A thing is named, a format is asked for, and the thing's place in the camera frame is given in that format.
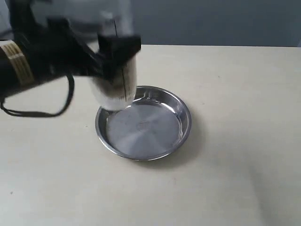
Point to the clear plastic shaker bottle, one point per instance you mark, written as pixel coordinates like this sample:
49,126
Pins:
118,90

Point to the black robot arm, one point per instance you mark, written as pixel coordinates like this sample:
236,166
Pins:
21,68

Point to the round stainless steel tray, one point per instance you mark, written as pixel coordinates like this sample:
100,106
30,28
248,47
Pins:
155,125

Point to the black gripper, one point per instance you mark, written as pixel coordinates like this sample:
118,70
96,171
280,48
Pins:
63,49

